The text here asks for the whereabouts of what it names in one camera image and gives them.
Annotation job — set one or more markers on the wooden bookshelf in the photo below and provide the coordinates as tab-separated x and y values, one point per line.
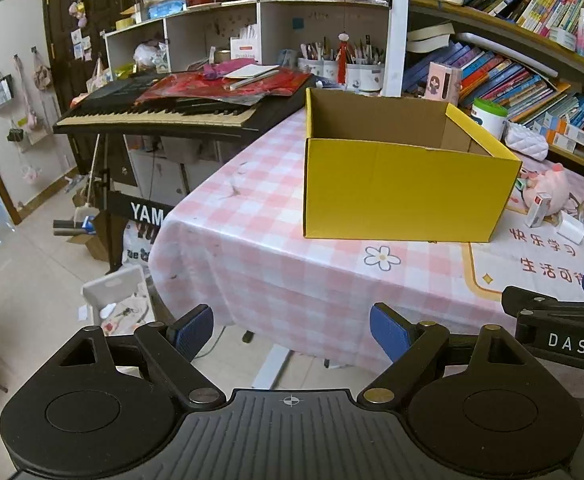
471	19

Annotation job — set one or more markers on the white printed plastic bag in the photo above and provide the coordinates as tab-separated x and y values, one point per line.
139	247

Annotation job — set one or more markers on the yellow cardboard box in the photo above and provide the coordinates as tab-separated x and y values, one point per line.
396	190

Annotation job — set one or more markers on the pink plush pig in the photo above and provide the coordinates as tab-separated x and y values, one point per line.
549	187

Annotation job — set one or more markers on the red tassel ornament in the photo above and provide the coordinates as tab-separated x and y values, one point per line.
342	55

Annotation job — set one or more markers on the red glossy papers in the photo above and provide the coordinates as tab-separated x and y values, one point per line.
187	85

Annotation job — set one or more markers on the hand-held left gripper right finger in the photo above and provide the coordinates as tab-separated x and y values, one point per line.
389	332

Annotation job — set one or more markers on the white shelf unit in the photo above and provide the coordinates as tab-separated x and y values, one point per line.
277	25

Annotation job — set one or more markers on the pink humidifier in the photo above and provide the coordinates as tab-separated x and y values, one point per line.
441	85

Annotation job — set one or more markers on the white charger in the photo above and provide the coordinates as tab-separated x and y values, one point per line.
570	226

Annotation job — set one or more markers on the white pen cup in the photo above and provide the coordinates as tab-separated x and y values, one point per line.
309	69
364	77
333	71

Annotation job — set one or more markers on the white notebook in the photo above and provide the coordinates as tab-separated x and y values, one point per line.
252	71

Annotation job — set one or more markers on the pink hanging bag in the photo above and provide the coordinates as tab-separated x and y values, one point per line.
29	117

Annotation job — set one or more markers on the black keyboard stand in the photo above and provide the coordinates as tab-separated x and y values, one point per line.
137	207

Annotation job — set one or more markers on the dark wooden door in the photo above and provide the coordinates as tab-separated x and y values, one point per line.
102	5

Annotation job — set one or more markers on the white quilted purse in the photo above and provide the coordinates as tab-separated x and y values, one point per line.
526	141

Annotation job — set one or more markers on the black electronic keyboard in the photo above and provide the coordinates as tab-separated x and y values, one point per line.
172	116

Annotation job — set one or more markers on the beige hanging bag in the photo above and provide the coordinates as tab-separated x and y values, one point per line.
42	77

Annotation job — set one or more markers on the row of leaning books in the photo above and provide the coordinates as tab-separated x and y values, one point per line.
501	80

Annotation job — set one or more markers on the red white small box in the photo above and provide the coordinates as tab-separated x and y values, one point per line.
536	210

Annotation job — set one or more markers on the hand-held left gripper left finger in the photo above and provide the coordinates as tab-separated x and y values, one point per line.
194	332

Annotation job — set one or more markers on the white jar green lid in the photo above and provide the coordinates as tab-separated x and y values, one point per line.
487	120

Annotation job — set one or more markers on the white paper gift bag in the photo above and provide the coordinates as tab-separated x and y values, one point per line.
244	45

